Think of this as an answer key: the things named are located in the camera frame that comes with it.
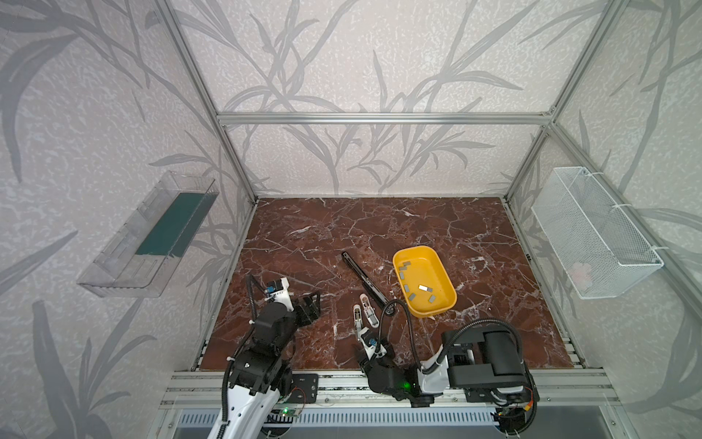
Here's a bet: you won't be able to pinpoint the yellow plastic tray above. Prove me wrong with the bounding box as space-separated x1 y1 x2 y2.
392 246 457 318

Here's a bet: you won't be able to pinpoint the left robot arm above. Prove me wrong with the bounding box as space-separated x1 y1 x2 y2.
208 290 322 438

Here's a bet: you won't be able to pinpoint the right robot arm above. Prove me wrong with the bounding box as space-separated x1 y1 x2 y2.
356 318 539 411

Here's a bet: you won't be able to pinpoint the green circuit board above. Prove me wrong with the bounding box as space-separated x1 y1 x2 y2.
266 406 303 424

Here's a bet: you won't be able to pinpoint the staple strips in tray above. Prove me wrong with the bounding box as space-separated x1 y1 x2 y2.
399 262 436 307

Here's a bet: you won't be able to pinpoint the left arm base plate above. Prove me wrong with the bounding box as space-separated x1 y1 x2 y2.
286 372 319 404

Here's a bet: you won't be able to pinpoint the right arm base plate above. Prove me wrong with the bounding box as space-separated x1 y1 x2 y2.
464 387 507 406

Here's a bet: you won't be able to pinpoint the clear plastic wall shelf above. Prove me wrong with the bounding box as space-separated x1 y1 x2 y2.
78 171 219 298

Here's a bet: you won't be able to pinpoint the aluminium front rail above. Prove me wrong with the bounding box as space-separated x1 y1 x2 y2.
159 369 621 410

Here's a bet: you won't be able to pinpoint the white wire basket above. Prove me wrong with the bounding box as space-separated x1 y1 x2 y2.
532 166 665 300

